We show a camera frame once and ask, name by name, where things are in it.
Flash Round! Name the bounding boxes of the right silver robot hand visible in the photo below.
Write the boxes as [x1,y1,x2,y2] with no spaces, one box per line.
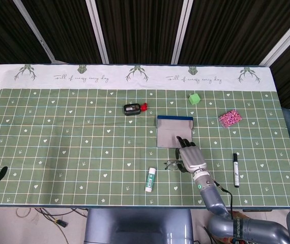
[176,136,208,175]

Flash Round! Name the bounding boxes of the thin wire-frame eyeglasses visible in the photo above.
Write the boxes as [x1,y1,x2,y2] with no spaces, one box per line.
[164,159,184,171]

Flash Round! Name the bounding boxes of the grey glasses case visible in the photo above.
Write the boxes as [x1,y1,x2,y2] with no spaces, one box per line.
[156,115,195,149]

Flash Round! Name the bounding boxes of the black white marker pen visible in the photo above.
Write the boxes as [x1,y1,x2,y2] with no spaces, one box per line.
[232,152,240,188]

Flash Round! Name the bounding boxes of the white green glue stick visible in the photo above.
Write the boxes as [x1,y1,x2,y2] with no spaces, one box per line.
[144,167,157,193]

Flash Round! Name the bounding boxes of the pink patterned box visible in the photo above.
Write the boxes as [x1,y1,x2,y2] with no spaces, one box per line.
[218,109,244,128]

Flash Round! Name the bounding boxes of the green cube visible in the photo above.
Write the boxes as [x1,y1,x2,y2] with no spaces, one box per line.
[188,93,201,105]

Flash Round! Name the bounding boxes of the black bottle red cap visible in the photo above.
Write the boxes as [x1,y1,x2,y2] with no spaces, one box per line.
[122,102,149,117]

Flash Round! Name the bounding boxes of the black power adapter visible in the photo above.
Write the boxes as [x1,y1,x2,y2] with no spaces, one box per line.
[53,218,68,228]

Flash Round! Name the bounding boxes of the grey-blue robot torso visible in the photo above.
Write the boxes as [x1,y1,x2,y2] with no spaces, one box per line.
[83,208,194,244]

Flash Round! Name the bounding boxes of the green grid tablecloth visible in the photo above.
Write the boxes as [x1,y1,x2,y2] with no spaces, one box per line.
[0,63,290,207]

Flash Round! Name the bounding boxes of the dark pleated curtain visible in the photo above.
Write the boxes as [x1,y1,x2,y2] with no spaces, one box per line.
[0,0,290,113]

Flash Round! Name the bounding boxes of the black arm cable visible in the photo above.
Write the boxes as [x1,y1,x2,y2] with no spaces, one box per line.
[212,179,235,217]

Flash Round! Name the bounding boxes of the tangled black floor cables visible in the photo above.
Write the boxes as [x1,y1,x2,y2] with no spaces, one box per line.
[0,206,89,244]

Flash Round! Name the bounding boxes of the white partition post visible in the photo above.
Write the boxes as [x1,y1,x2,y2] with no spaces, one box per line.
[259,11,290,67]
[171,0,197,65]
[86,0,109,65]
[13,0,57,65]

